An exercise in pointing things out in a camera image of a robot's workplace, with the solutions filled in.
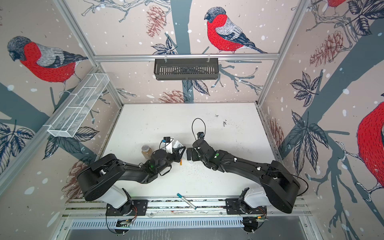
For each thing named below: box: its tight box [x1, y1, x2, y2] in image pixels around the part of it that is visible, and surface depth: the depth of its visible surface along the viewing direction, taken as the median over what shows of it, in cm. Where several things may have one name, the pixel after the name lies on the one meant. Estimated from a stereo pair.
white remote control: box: [173, 140, 184, 153], surface depth 84 cm
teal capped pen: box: [176, 193, 197, 210], surface depth 77 cm
